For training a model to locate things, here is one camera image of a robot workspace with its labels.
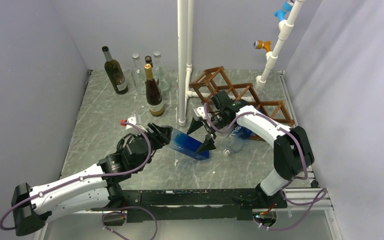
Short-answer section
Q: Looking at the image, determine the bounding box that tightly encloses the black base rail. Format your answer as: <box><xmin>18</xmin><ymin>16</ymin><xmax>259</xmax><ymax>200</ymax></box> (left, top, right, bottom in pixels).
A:
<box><xmin>91</xmin><ymin>188</ymin><xmax>288</xmax><ymax>223</ymax></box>

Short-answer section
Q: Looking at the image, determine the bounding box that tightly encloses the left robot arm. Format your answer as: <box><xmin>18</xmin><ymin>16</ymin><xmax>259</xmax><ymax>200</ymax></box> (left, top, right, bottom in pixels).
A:
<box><xmin>9</xmin><ymin>123</ymin><xmax>173</xmax><ymax>237</ymax></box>

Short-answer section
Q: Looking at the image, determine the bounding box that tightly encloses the clear blue-label bottle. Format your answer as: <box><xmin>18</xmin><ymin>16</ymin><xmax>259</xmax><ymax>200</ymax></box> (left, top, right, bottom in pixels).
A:
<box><xmin>222</xmin><ymin>122</ymin><xmax>258</xmax><ymax>157</ymax></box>
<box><xmin>166</xmin><ymin>128</ymin><xmax>210</xmax><ymax>161</ymax></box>

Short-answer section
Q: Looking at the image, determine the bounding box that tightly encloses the clear bottle with cork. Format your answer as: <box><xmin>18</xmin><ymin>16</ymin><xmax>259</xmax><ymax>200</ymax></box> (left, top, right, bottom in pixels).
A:
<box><xmin>131</xmin><ymin>52</ymin><xmax>146</xmax><ymax>95</ymax></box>

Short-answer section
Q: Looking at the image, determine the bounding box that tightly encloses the blue pipe valve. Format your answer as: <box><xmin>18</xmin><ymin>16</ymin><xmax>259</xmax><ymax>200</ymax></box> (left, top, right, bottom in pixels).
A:
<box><xmin>274</xmin><ymin>0</ymin><xmax>295</xmax><ymax>22</ymax></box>

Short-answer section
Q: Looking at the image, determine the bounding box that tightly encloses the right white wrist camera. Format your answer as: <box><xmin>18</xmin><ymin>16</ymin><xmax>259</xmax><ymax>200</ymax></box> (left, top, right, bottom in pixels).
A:
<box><xmin>193</xmin><ymin>106</ymin><xmax>209</xmax><ymax>122</ymax></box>

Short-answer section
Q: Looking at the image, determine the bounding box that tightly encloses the brown bottle gold foil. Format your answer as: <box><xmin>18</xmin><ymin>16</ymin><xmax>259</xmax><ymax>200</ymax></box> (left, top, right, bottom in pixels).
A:
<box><xmin>144</xmin><ymin>63</ymin><xmax>165</xmax><ymax>117</ymax></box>

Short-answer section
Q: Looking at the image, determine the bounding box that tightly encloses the orange pipe valve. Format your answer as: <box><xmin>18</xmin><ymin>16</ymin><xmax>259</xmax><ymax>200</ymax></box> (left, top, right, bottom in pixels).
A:
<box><xmin>253</xmin><ymin>40</ymin><xmax>272</xmax><ymax>53</ymax></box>

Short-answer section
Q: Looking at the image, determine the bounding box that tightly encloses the brown wooden wine rack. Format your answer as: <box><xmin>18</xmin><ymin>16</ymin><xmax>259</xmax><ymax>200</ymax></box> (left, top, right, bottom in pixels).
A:
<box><xmin>186</xmin><ymin>66</ymin><xmax>296</xmax><ymax>127</ymax></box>

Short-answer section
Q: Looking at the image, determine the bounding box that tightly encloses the white angled pvc pipe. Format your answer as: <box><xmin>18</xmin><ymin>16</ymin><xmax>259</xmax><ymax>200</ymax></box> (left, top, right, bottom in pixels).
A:
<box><xmin>255</xmin><ymin>0</ymin><xmax>305</xmax><ymax>92</ymax></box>

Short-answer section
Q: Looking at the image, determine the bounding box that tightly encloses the white vertical pvc pipe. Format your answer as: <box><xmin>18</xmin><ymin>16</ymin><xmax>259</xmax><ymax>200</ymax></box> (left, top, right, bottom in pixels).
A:
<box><xmin>177</xmin><ymin>0</ymin><xmax>198</xmax><ymax>127</ymax></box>

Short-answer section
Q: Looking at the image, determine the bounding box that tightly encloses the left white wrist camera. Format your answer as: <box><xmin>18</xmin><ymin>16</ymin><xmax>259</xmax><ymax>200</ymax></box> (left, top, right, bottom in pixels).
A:
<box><xmin>119</xmin><ymin>113</ymin><xmax>146</xmax><ymax>135</ymax></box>

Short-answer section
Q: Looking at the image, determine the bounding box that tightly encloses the dark green wine bottle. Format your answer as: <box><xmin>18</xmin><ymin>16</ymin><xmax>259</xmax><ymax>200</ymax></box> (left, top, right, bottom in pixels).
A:
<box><xmin>101</xmin><ymin>45</ymin><xmax>129</xmax><ymax>95</ymax></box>

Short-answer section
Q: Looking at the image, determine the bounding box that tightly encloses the small dark bottle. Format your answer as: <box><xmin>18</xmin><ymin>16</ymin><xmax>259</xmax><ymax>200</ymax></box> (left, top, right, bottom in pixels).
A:
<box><xmin>144</xmin><ymin>55</ymin><xmax>160</xmax><ymax>84</ymax></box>

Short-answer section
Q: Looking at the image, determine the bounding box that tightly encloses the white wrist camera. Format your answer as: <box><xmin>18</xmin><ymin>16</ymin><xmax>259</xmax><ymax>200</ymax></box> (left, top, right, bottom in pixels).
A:
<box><xmin>119</xmin><ymin>113</ymin><xmax>146</xmax><ymax>135</ymax></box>
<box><xmin>193</xmin><ymin>106</ymin><xmax>209</xmax><ymax>122</ymax></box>

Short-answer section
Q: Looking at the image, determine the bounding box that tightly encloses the clear bottle dark label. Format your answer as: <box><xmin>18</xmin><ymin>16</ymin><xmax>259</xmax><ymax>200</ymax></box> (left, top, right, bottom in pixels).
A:
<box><xmin>153</xmin><ymin>50</ymin><xmax>170</xmax><ymax>92</ymax></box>

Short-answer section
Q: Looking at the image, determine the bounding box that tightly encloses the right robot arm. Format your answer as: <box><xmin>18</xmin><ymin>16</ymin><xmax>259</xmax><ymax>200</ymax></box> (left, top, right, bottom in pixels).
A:
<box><xmin>187</xmin><ymin>91</ymin><xmax>315</xmax><ymax>208</ymax></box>

